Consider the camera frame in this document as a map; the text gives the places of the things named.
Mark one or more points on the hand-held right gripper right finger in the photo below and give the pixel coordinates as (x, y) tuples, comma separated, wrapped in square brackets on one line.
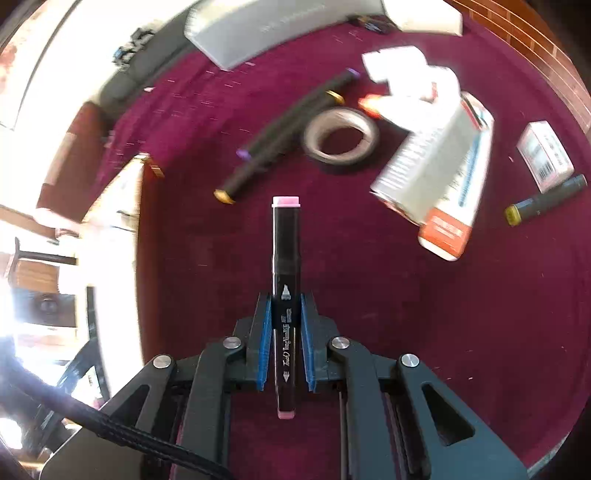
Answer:
[(308, 344)]

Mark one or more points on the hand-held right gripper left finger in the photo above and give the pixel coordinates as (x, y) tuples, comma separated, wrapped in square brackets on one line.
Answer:
[(264, 344)]

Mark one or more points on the black marker pink caps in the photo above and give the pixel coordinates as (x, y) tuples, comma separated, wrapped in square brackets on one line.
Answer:
[(286, 249)]

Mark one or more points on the black marker yellow caps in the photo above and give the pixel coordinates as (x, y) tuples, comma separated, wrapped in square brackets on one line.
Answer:
[(545, 201)]

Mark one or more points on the maroon tablecloth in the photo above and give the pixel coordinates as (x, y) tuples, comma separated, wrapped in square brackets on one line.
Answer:
[(369, 300)]

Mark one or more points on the wooden table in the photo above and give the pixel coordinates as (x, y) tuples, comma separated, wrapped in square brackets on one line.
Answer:
[(122, 230)]

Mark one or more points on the black marker golden caps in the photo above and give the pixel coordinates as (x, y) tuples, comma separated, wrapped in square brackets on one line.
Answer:
[(258, 161)]

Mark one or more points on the white orange cardboard box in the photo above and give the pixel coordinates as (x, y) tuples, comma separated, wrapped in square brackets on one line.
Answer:
[(434, 184)]

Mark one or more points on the beige tape roll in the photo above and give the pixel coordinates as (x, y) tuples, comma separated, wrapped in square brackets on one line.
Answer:
[(310, 134)]

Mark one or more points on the black marker purple caps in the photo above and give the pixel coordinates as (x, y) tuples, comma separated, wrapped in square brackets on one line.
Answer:
[(300, 108)]

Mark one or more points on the orange capped marker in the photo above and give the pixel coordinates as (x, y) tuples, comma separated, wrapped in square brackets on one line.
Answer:
[(371, 106)]

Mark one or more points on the brown wooden chair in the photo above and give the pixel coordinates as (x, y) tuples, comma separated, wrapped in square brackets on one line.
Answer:
[(69, 157)]

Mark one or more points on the dark grey cushion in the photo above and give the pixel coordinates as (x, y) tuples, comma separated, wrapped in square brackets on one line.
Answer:
[(138, 74)]

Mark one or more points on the small white box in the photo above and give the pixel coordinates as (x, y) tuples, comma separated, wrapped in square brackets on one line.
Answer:
[(545, 154)]

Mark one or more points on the grey cardboard box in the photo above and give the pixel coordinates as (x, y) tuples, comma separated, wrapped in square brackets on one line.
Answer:
[(277, 27)]

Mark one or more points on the black blue gadget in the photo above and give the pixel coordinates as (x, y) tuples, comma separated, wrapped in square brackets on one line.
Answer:
[(131, 48)]

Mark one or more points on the dark small packet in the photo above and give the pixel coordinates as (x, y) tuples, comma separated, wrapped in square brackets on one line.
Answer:
[(371, 23)]

